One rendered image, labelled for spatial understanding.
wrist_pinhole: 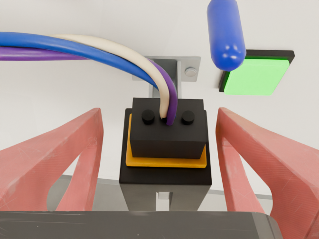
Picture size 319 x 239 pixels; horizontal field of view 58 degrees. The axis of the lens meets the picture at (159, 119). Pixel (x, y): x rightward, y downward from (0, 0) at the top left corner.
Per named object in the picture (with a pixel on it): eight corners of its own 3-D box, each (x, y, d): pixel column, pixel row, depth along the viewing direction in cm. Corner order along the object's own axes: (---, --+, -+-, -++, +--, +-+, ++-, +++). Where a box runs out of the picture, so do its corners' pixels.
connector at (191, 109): (138, 143, 16) (136, 177, 15) (132, 94, 12) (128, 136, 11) (191, 144, 16) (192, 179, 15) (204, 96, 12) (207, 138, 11)
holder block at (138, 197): (132, 151, 20) (128, 211, 18) (125, 107, 15) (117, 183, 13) (193, 152, 20) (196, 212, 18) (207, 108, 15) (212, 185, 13)
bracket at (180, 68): (132, 78, 21) (127, 141, 18) (129, 55, 19) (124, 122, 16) (196, 79, 21) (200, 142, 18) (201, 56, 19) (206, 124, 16)
